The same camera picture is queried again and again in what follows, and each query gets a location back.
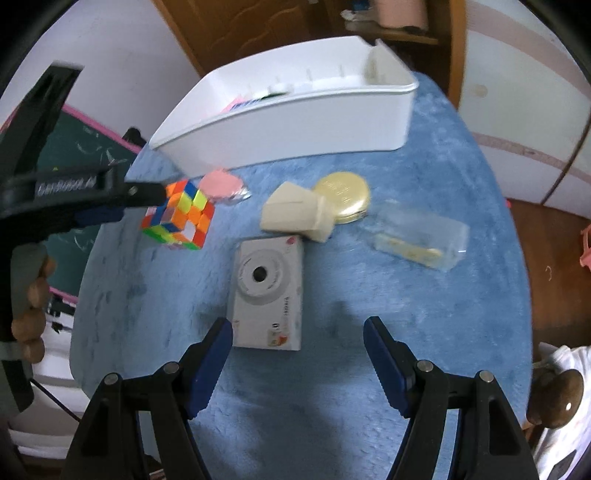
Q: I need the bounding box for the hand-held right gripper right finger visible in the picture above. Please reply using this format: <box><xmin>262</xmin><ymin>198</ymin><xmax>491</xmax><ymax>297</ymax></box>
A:
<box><xmin>363</xmin><ymin>316</ymin><xmax>541</xmax><ymax>480</ymax></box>

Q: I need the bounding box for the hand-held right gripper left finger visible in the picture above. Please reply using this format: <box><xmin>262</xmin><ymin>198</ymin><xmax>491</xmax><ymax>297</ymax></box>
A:
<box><xmin>65</xmin><ymin>318</ymin><xmax>234</xmax><ymax>480</ymax></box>

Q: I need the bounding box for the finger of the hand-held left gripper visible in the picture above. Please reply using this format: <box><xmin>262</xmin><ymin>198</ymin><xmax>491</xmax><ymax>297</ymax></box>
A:
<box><xmin>69</xmin><ymin>203</ymin><xmax>128</xmax><ymax>230</ymax></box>
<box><xmin>105</xmin><ymin>178</ymin><xmax>168</xmax><ymax>207</ymax></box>

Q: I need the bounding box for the colourful puzzle cube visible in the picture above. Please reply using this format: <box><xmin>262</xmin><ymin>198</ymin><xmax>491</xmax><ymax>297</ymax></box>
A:
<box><xmin>141</xmin><ymin>179</ymin><xmax>217</xmax><ymax>251</ymax></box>

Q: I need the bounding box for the white compact camera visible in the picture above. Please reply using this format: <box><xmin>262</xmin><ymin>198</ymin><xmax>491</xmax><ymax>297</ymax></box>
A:
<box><xmin>226</xmin><ymin>235</ymin><xmax>305</xmax><ymax>352</ymax></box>

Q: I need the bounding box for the white plastic bin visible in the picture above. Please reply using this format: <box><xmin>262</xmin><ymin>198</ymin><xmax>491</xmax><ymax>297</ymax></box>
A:
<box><xmin>148</xmin><ymin>36</ymin><xmax>420</xmax><ymax>174</ymax></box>

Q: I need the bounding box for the person's left hand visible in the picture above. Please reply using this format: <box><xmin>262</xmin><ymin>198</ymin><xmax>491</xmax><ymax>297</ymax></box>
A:
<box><xmin>11</xmin><ymin>256</ymin><xmax>56</xmax><ymax>365</ymax></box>

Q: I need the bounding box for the pink small toy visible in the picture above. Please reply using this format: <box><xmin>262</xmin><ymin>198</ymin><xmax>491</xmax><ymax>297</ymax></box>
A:
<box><xmin>198</xmin><ymin>168</ymin><xmax>252</xmax><ymax>206</ymax></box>

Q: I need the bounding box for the clear plastic box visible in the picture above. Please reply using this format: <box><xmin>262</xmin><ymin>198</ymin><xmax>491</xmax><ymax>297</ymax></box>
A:
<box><xmin>373</xmin><ymin>203</ymin><xmax>471</xmax><ymax>271</ymax></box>

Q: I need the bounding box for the beige trapezoid cap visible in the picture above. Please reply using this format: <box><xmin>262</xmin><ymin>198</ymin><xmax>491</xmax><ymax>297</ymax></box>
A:
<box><xmin>260</xmin><ymin>181</ymin><xmax>334</xmax><ymax>244</ymax></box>

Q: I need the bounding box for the brown wooden bedpost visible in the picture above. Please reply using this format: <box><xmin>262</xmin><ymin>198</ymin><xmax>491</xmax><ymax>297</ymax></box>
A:
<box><xmin>526</xmin><ymin>369</ymin><xmax>585</xmax><ymax>430</ymax></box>

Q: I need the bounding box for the gold round compact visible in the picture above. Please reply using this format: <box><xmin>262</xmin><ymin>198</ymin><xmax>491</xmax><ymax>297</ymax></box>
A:
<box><xmin>314</xmin><ymin>172</ymin><xmax>371</xmax><ymax>226</ymax></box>

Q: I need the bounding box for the brown wooden door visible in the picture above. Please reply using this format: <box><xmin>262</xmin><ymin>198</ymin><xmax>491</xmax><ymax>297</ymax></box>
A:
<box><xmin>152</xmin><ymin>0</ymin><xmax>352</xmax><ymax>77</ymax></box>

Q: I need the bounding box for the white checked quilt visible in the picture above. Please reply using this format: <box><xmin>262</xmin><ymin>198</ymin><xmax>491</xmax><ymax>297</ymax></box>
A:
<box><xmin>531</xmin><ymin>344</ymin><xmax>591</xmax><ymax>480</ymax></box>

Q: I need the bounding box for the flower print wardrobe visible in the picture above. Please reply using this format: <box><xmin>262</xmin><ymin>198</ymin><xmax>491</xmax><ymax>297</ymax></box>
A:
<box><xmin>455</xmin><ymin>0</ymin><xmax>591</xmax><ymax>217</ymax></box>

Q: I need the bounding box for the brown wooden shelf unit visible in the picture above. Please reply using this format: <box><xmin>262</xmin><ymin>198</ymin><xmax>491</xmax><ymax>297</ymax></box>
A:
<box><xmin>318</xmin><ymin>0</ymin><xmax>467</xmax><ymax>107</ymax></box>

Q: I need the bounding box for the green chalkboard with pink frame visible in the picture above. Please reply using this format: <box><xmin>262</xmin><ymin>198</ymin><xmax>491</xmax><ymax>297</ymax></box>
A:
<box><xmin>0</xmin><ymin>104</ymin><xmax>145</xmax><ymax>308</ymax></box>

